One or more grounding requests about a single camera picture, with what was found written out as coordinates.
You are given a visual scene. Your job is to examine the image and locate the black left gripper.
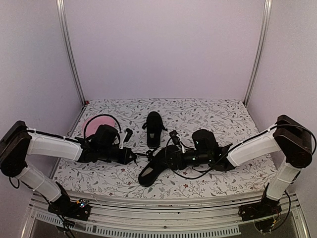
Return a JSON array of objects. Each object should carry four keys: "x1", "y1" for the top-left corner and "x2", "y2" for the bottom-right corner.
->
[{"x1": 99, "y1": 145, "x2": 137, "y2": 165}]

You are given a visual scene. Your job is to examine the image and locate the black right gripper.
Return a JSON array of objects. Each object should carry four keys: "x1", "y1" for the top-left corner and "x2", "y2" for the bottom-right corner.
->
[{"x1": 159, "y1": 150, "x2": 211, "y2": 171}]

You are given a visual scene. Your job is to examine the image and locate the black canvas shoe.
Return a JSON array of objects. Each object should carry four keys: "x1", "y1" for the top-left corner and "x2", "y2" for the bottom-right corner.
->
[
  {"x1": 138, "y1": 145, "x2": 180, "y2": 187},
  {"x1": 142, "y1": 111, "x2": 167, "y2": 149}
]

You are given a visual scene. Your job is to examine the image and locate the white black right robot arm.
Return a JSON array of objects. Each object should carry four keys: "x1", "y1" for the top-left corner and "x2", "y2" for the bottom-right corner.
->
[{"x1": 166, "y1": 115, "x2": 317, "y2": 216}]

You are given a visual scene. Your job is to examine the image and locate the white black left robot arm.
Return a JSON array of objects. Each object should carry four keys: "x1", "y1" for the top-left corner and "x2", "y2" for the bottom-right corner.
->
[{"x1": 0, "y1": 121, "x2": 137, "y2": 215}]

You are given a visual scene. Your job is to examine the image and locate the pink plastic plate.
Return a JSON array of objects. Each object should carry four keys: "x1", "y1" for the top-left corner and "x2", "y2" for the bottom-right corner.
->
[{"x1": 86, "y1": 116, "x2": 116, "y2": 137}]

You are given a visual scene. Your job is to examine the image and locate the floral patterned table mat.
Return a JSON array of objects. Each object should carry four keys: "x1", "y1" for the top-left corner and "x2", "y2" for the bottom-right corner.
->
[{"x1": 53, "y1": 99, "x2": 276, "y2": 199}]

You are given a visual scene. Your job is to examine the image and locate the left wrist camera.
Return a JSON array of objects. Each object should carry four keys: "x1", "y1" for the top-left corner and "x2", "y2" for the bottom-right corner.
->
[{"x1": 119, "y1": 128, "x2": 133, "y2": 149}]

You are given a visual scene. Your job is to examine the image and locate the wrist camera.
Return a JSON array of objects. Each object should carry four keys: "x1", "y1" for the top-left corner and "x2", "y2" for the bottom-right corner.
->
[
  {"x1": 169, "y1": 130, "x2": 186, "y2": 154},
  {"x1": 119, "y1": 128, "x2": 133, "y2": 149}
]

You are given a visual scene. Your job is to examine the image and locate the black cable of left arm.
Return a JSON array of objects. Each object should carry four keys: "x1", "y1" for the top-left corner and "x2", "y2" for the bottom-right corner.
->
[{"x1": 83, "y1": 114, "x2": 123, "y2": 142}]

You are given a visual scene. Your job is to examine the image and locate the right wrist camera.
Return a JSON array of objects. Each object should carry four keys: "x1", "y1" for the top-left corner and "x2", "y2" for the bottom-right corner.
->
[{"x1": 169, "y1": 130, "x2": 186, "y2": 154}]

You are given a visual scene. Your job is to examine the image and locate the aluminium front rail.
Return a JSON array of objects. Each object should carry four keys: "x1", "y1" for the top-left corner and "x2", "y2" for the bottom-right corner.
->
[{"x1": 23, "y1": 190, "x2": 312, "y2": 238}]

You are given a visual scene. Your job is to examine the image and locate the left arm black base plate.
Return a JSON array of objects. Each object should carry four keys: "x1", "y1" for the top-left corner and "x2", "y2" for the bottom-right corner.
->
[{"x1": 48, "y1": 197, "x2": 91, "y2": 221}]

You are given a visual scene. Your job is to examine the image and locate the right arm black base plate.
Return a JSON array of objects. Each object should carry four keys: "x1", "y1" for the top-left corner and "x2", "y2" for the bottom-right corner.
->
[{"x1": 238, "y1": 198, "x2": 282, "y2": 221}]

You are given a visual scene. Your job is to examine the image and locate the left aluminium frame post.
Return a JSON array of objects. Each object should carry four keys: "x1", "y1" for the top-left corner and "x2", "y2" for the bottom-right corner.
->
[{"x1": 56, "y1": 0, "x2": 86, "y2": 107}]

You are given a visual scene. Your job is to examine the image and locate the aluminium frame post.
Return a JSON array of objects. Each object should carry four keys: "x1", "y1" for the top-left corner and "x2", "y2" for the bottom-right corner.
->
[
  {"x1": 56, "y1": 0, "x2": 86, "y2": 107},
  {"x1": 243, "y1": 0, "x2": 272, "y2": 108}
]

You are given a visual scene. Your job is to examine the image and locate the right aluminium frame post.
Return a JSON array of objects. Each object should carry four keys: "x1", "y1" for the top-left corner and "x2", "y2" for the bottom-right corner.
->
[{"x1": 243, "y1": 0, "x2": 272, "y2": 108}]

